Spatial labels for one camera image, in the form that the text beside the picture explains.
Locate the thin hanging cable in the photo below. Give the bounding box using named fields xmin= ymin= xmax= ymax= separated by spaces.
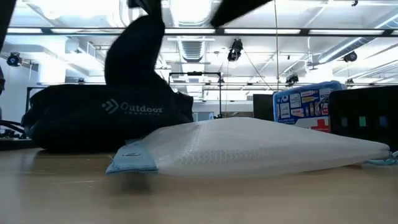
xmin=273 ymin=0 xmax=280 ymax=91

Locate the white mesh blue-zipper pouch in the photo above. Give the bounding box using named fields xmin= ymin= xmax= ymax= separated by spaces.
xmin=104 ymin=116 xmax=398 ymax=179

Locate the black monitor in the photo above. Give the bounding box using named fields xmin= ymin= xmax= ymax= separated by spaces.
xmin=252 ymin=93 xmax=275 ymax=121

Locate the black metal table frame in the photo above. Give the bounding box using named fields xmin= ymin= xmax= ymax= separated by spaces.
xmin=0 ymin=138 xmax=38 ymax=151

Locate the dark blue Outdoor Products backpack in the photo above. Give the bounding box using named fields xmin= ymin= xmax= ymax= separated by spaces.
xmin=21 ymin=14 xmax=194 ymax=153

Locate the black cable bundle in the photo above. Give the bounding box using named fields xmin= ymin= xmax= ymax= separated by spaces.
xmin=0 ymin=119 xmax=27 ymax=139

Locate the blue first aid kit box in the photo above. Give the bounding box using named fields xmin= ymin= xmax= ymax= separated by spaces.
xmin=272 ymin=80 xmax=348 ymax=133

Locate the black ceiling-mounted camera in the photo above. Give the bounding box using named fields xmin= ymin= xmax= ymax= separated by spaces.
xmin=343 ymin=51 xmax=358 ymax=63
xmin=285 ymin=73 xmax=299 ymax=86
xmin=6 ymin=52 xmax=22 ymax=68
xmin=228 ymin=39 xmax=244 ymax=62

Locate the black metal workstation frame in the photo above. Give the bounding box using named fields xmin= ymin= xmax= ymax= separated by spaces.
xmin=26 ymin=86 xmax=41 ymax=119

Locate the black rectangular device box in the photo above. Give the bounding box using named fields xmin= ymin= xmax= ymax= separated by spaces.
xmin=328 ymin=85 xmax=398 ymax=144

